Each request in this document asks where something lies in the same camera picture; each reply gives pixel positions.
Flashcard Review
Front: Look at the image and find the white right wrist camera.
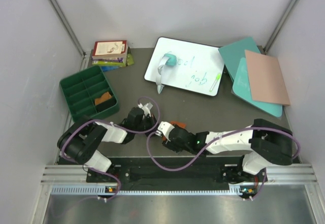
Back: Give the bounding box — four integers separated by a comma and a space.
155, 121, 175, 140

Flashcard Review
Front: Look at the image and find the red cover book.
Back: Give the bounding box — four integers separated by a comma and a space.
92, 40, 128, 59

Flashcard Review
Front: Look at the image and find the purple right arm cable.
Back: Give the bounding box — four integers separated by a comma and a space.
147, 126, 302, 202

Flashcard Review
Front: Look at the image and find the blue cover book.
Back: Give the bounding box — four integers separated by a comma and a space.
101, 66, 125, 72

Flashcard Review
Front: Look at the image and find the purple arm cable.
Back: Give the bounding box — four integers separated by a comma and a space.
60, 96, 160, 209
147, 126, 302, 202

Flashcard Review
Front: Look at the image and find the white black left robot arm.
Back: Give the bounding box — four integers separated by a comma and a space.
57, 103, 157, 182

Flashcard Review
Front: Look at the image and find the mustard brown underwear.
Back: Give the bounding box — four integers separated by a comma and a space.
94, 92, 112, 106

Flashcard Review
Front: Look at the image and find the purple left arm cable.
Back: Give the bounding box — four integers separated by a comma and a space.
60, 96, 160, 209

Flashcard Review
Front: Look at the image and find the pink folding board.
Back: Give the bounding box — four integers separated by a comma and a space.
245, 50, 290, 106

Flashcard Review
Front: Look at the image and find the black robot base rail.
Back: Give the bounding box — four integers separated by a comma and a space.
108, 156, 264, 191

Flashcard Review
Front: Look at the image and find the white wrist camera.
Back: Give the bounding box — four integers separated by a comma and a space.
155, 121, 175, 140
138, 103, 153, 115

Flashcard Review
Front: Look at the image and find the green whiteboard marker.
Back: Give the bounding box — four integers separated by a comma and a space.
209, 73, 221, 92

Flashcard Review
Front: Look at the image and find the white dry-erase board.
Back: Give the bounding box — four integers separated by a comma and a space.
144, 37, 224, 97

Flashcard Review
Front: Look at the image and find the dark teal folding board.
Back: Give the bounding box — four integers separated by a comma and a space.
218, 37, 260, 81

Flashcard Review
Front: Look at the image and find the orange underwear white waistband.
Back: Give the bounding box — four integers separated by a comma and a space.
162, 121, 186, 140

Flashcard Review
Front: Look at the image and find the green divided plastic tray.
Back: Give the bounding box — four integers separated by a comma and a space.
59, 66, 119, 122

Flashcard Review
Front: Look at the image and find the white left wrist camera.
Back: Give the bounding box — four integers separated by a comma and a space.
138, 103, 153, 115

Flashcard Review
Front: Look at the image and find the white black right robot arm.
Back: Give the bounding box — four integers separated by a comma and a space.
157, 119, 293, 181

